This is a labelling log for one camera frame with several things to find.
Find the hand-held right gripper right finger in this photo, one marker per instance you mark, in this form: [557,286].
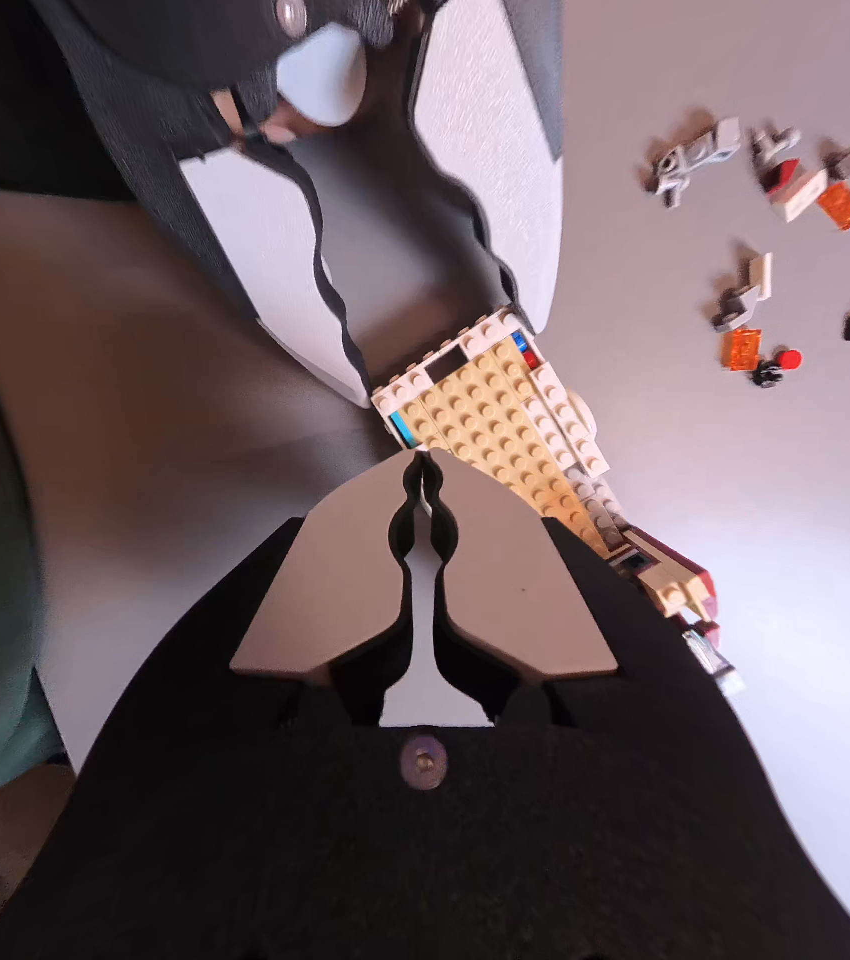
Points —
[522,600]

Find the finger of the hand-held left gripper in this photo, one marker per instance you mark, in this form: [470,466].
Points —
[485,150]
[260,240]

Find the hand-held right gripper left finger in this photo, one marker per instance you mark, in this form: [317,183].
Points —
[335,585]

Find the toy brick truck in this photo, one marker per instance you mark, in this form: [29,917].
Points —
[485,420]

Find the person's left hand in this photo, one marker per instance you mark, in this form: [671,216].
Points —
[282,129]

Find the light grey tap brick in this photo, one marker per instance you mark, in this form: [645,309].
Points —
[670,187]
[773,146]

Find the dark red slope brick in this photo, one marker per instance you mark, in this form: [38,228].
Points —
[781,175]

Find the white flat tile brick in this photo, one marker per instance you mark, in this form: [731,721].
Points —
[760,276]

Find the white slope brick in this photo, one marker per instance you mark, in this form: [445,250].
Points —
[799,196]

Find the orange transparent plate brick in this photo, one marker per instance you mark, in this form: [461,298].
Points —
[741,349]
[841,205]

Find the black clip brick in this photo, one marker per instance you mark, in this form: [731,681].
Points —
[766,375]

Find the red round stud brick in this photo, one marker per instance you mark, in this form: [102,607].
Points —
[790,360]

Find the grey bracket brick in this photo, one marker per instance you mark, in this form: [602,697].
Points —
[736,306]

